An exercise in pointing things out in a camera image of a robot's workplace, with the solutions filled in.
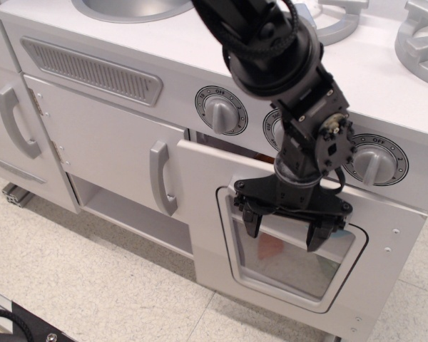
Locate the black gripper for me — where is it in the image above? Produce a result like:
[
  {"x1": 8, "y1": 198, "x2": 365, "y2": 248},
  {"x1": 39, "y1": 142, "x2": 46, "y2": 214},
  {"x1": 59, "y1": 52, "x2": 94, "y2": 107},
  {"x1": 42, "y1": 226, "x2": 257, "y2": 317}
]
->
[{"x1": 234, "y1": 174, "x2": 352, "y2": 252}]

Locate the white oven door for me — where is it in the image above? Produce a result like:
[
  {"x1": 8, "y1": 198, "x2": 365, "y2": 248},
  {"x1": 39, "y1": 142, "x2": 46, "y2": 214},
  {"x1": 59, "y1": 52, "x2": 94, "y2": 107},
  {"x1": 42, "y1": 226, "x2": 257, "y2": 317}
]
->
[{"x1": 177, "y1": 140, "x2": 426, "y2": 341}]

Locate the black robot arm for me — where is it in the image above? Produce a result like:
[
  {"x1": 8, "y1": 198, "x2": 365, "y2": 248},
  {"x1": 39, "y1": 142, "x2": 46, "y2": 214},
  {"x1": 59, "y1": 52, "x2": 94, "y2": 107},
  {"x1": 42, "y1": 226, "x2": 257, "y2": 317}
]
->
[{"x1": 193, "y1": 1, "x2": 356, "y2": 252}]

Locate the red toy strawberry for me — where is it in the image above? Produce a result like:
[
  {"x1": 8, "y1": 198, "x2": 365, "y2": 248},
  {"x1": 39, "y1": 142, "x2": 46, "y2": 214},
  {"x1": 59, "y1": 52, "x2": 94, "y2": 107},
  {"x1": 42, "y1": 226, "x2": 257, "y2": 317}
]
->
[{"x1": 258, "y1": 234, "x2": 284, "y2": 260}]

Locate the light blue toy plate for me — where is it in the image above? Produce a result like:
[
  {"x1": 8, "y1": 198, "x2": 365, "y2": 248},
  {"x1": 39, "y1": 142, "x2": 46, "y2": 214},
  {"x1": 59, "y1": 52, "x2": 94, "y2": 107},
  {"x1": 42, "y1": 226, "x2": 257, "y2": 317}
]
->
[{"x1": 334, "y1": 229, "x2": 355, "y2": 239}]

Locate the grey middle temperature knob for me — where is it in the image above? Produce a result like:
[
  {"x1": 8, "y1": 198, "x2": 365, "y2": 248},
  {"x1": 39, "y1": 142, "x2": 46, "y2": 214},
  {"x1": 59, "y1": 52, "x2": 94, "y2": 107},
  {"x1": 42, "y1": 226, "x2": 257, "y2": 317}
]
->
[{"x1": 263, "y1": 109, "x2": 285, "y2": 150}]

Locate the grey right timer knob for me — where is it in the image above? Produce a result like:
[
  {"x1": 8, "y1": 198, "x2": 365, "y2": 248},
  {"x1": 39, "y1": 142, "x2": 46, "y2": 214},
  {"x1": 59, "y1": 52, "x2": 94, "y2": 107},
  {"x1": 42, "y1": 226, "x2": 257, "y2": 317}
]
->
[{"x1": 344, "y1": 134, "x2": 409, "y2": 186}]

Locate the grey timer knob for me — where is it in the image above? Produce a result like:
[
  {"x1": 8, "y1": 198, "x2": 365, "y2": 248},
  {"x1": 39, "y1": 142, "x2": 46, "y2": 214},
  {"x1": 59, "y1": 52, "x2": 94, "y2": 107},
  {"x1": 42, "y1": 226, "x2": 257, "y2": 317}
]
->
[
  {"x1": 344, "y1": 134, "x2": 409, "y2": 186},
  {"x1": 195, "y1": 85, "x2": 248, "y2": 135}
]

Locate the grey left timer knob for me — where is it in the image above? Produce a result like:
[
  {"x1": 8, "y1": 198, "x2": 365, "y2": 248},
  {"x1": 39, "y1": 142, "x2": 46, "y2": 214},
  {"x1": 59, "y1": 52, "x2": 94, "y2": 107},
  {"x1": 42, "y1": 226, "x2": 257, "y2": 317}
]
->
[{"x1": 195, "y1": 85, "x2": 248, "y2": 135}]

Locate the white cabinet door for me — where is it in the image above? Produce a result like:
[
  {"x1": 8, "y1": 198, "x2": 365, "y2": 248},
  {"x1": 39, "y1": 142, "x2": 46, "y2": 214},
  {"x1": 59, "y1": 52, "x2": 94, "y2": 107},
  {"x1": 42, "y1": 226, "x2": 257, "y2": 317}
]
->
[
  {"x1": 0, "y1": 68, "x2": 79, "y2": 213},
  {"x1": 24, "y1": 76, "x2": 188, "y2": 218}
]

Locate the white toy kitchen unit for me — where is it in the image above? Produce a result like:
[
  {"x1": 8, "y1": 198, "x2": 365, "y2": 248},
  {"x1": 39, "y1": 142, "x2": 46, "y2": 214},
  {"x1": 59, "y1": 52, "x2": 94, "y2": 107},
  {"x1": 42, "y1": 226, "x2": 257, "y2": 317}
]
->
[{"x1": 0, "y1": 1, "x2": 428, "y2": 341}]

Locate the silver left stove burner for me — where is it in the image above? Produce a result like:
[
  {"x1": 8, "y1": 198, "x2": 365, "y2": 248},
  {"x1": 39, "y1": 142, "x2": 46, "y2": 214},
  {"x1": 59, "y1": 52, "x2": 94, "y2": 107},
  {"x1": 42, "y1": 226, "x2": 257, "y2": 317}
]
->
[{"x1": 293, "y1": 0, "x2": 370, "y2": 46}]

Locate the silver stove burner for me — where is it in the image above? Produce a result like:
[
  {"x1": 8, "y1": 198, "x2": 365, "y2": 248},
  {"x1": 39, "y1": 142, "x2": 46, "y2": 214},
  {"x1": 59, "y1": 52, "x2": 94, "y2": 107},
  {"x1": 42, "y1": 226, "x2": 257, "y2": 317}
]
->
[
  {"x1": 394, "y1": 1, "x2": 428, "y2": 83},
  {"x1": 293, "y1": 0, "x2": 370, "y2": 46}
]

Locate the silver right stove burner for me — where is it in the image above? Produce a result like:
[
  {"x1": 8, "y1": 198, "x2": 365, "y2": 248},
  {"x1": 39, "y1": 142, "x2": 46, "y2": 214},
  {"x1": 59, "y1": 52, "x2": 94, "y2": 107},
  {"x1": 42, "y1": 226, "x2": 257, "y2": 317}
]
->
[{"x1": 394, "y1": 1, "x2": 428, "y2": 83}]

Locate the grey vent grille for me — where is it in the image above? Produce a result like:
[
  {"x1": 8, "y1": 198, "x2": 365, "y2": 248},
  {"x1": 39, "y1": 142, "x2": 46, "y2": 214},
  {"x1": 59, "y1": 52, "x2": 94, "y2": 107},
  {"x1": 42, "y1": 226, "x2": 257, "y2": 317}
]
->
[{"x1": 21, "y1": 37, "x2": 163, "y2": 107}]

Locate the silver toy sink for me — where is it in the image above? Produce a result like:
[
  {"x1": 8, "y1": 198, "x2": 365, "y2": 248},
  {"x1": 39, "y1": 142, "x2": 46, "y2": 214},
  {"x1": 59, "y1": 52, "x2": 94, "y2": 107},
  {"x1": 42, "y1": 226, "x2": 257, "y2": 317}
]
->
[{"x1": 71, "y1": 0, "x2": 194, "y2": 24}]

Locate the white far left cabinet door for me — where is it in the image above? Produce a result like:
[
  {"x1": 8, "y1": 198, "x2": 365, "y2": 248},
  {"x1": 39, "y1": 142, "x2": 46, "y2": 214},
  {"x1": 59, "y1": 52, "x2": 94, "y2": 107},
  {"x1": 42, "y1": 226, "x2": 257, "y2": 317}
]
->
[{"x1": 0, "y1": 68, "x2": 79, "y2": 213}]

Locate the grey cabinet door handle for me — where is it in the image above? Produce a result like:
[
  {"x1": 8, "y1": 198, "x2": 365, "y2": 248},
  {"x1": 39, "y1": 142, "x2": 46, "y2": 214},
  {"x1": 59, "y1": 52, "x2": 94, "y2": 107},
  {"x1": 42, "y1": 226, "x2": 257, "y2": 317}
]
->
[{"x1": 149, "y1": 140, "x2": 178, "y2": 217}]

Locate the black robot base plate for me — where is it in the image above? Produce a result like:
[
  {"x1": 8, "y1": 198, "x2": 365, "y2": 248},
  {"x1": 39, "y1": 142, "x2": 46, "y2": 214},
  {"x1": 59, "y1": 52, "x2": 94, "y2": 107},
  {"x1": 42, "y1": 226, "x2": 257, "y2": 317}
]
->
[{"x1": 0, "y1": 305, "x2": 73, "y2": 341}]

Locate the aluminium frame extrusion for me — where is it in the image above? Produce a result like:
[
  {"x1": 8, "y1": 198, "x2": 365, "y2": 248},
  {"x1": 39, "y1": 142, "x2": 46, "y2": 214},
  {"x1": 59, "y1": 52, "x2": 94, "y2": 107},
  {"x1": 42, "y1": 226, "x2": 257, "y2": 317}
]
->
[{"x1": 2, "y1": 183, "x2": 34, "y2": 208}]

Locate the grey far left handle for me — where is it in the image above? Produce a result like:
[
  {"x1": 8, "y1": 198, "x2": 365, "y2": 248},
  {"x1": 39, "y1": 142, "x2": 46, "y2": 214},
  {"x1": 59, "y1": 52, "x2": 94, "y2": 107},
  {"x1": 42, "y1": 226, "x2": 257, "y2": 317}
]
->
[{"x1": 0, "y1": 85, "x2": 41, "y2": 159}]

